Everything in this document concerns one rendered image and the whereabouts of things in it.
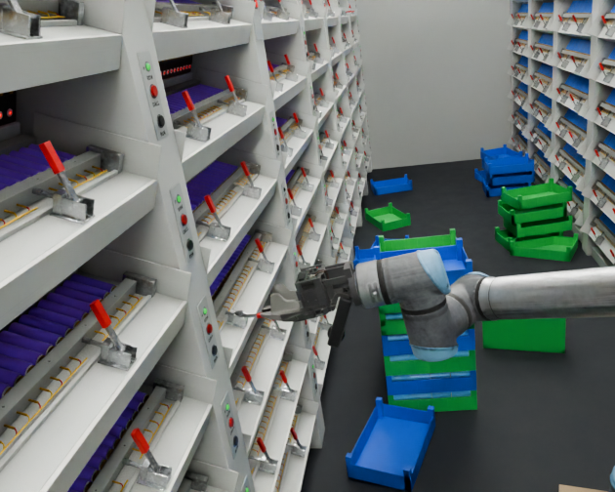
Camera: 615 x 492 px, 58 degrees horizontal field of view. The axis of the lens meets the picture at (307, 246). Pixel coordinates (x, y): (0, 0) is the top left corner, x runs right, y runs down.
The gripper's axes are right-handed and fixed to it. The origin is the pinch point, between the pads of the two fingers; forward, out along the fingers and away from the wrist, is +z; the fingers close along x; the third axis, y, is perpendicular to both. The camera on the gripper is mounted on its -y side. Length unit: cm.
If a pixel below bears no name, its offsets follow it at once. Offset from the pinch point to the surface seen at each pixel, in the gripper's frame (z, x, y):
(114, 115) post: 1, 25, 47
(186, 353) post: 5.7, 25.4, 8.3
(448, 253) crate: -37, -83, -31
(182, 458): 5.5, 38.3, -1.7
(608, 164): -114, -166, -41
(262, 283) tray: 6.5, -19.4, -1.0
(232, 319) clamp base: 7.5, 1.0, 0.9
